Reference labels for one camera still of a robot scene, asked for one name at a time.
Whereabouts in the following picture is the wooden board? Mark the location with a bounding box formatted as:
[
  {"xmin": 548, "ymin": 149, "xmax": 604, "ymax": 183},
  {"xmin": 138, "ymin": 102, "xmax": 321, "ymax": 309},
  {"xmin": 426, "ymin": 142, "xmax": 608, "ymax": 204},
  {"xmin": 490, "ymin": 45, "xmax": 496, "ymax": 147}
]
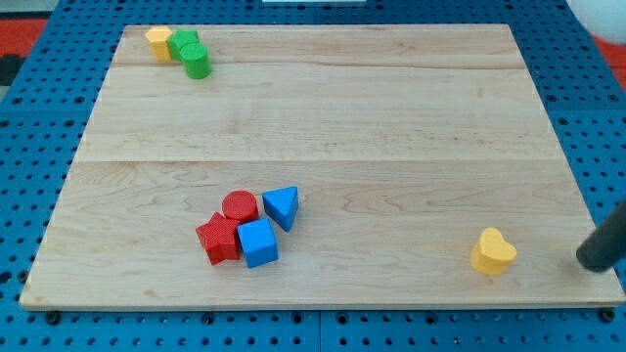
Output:
[{"xmin": 20, "ymin": 24, "xmax": 625, "ymax": 311}]

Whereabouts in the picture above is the red star block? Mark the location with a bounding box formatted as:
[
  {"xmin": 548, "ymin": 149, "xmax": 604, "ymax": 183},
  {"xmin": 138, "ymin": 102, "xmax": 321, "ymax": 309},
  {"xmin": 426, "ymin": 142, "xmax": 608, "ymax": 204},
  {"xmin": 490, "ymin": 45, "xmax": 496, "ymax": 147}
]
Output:
[{"xmin": 196, "ymin": 212, "xmax": 242, "ymax": 265}]

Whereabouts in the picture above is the green hexagon block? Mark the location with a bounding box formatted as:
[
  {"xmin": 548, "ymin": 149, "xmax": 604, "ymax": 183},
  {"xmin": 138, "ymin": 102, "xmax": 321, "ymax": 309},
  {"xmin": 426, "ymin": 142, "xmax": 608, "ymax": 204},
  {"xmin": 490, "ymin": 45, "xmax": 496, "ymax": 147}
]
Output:
[{"xmin": 167, "ymin": 29, "xmax": 200, "ymax": 62}]

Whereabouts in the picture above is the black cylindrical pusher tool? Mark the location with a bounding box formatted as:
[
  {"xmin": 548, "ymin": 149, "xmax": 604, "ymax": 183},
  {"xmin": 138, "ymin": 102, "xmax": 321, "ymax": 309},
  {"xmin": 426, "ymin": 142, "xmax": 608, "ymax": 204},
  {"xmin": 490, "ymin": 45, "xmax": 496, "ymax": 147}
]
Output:
[{"xmin": 576, "ymin": 201, "xmax": 625, "ymax": 273}]

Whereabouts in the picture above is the green cylinder block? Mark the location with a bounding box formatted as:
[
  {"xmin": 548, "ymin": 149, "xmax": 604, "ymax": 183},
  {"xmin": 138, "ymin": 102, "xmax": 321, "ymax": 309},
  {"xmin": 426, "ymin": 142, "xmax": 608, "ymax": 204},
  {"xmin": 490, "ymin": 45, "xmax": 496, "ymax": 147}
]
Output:
[{"xmin": 180, "ymin": 42, "xmax": 212, "ymax": 79}]

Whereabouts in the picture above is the red cylinder block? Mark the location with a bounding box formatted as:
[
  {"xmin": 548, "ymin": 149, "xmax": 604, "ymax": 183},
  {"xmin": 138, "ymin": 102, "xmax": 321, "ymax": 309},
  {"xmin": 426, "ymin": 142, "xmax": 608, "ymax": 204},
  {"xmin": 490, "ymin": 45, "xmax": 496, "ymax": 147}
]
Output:
[{"xmin": 222, "ymin": 190, "xmax": 259, "ymax": 222}]

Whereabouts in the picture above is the yellow hexagon block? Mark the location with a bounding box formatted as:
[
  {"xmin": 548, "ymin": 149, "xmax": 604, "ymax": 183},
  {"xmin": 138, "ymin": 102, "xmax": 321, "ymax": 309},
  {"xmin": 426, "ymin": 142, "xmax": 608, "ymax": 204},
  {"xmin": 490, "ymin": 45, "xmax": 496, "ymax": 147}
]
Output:
[{"xmin": 145, "ymin": 25, "xmax": 173, "ymax": 62}]

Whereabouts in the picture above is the blue cube block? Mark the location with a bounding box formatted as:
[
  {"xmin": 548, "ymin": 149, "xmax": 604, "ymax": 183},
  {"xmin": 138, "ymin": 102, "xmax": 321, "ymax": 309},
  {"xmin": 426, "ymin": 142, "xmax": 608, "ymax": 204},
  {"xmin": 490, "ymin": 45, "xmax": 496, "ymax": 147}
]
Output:
[{"xmin": 238, "ymin": 218, "xmax": 279, "ymax": 268}]

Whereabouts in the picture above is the yellow heart block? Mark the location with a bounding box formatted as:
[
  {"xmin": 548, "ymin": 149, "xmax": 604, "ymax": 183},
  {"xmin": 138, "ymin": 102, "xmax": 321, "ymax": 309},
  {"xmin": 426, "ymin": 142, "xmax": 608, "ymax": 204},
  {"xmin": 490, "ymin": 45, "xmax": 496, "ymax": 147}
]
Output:
[{"xmin": 469, "ymin": 227, "xmax": 517, "ymax": 276}]

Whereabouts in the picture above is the blue triangle block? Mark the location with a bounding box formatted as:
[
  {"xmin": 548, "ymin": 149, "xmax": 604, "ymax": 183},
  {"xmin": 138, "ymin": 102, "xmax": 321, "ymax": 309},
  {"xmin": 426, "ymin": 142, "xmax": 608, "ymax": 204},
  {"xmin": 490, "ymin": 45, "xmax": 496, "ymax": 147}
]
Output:
[{"xmin": 262, "ymin": 186, "xmax": 299, "ymax": 232}]

